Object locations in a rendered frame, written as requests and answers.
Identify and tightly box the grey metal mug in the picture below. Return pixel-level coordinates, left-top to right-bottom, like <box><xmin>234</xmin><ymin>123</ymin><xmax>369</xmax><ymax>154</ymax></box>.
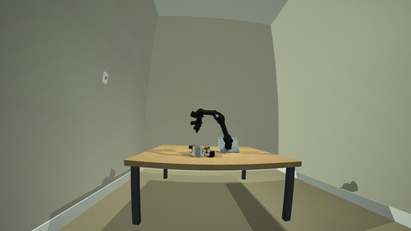
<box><xmin>193</xmin><ymin>146</ymin><xmax>203</xmax><ymax>157</ymax></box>

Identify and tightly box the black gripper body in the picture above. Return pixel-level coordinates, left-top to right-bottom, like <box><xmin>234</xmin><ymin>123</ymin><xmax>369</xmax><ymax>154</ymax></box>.
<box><xmin>193</xmin><ymin>120</ymin><xmax>202</xmax><ymax>130</ymax></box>

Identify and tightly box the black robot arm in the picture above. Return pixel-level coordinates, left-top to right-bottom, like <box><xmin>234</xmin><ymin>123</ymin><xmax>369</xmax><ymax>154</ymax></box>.
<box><xmin>190</xmin><ymin>108</ymin><xmax>233</xmax><ymax>150</ymax></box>

